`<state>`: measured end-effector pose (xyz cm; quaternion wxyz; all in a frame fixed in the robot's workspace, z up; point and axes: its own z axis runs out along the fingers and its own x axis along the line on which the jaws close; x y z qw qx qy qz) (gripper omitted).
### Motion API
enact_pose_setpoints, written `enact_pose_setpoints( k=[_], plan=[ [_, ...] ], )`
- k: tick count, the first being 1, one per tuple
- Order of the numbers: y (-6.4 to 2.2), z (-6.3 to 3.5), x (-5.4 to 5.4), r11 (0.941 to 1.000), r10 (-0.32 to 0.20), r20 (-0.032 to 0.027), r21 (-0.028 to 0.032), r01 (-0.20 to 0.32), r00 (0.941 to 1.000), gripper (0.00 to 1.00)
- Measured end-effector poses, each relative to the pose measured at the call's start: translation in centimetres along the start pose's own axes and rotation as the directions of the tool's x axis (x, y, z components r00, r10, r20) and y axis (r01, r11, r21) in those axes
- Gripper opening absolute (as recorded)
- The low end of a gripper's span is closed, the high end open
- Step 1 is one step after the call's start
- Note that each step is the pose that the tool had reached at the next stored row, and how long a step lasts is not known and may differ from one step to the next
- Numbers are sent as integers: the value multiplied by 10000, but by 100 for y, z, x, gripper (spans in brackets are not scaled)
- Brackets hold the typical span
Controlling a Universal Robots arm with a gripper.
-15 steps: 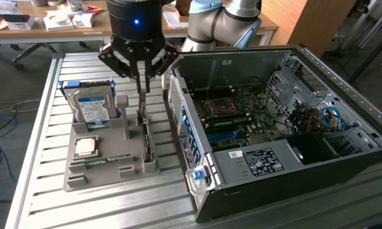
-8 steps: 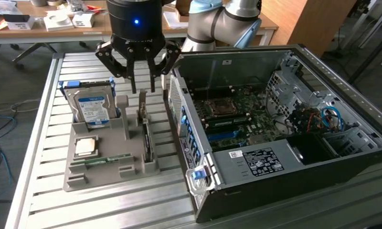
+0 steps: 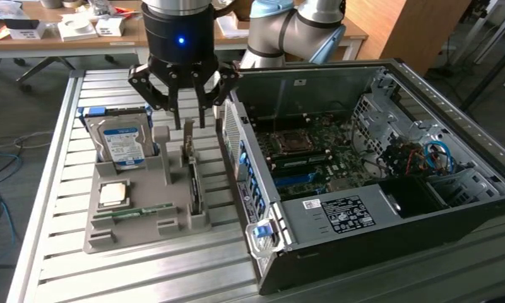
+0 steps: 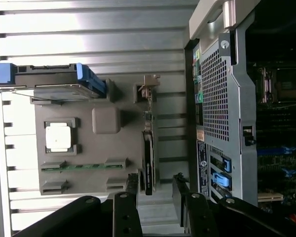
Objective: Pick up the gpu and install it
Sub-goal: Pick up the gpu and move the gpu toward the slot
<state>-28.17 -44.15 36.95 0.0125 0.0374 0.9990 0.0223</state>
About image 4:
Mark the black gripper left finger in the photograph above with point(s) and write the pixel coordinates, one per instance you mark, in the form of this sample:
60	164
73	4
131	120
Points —
125	217

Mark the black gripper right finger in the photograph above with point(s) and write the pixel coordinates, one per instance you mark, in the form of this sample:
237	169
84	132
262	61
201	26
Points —
199	217

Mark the hard disk in blue caddy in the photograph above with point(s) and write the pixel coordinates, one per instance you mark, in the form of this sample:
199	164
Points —
51	74

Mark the silver CPU chip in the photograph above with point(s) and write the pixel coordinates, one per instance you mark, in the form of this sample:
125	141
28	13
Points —
58	137

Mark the open black PC case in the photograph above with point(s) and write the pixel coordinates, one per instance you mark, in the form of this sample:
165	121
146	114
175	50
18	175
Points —
224	98

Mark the green motherboard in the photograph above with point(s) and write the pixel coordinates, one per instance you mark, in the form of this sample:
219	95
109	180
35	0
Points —
273	160

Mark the green RAM stick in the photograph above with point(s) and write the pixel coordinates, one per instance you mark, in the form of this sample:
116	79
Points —
84	167

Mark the grey plastic parts rack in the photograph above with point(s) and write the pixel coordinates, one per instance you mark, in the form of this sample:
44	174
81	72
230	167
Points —
128	153

